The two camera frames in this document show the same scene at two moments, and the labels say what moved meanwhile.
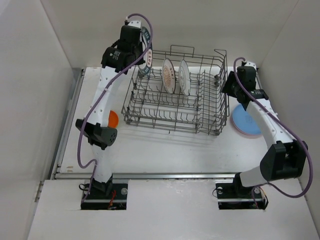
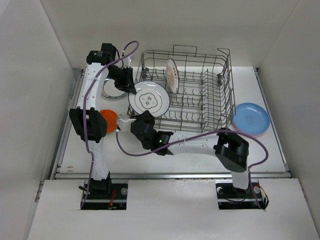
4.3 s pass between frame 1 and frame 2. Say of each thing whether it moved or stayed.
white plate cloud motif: moved
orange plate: stayed
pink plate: stayed
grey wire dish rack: stayed
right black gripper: moved
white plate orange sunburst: moved
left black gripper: moved
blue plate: stayed
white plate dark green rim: moved
